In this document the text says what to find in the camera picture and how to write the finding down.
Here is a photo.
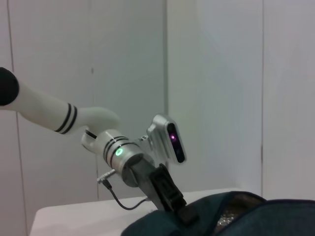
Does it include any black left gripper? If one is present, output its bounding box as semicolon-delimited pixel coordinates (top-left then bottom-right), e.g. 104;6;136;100
123;158;199;225

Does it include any dark teal lunch bag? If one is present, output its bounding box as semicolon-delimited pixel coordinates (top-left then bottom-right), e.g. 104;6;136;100
122;191;315;236

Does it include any grey left wrist cable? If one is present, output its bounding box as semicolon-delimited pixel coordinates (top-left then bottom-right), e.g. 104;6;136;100
96;169;151;211

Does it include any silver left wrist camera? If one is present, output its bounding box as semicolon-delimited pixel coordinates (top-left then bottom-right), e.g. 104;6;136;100
147;114;187;164

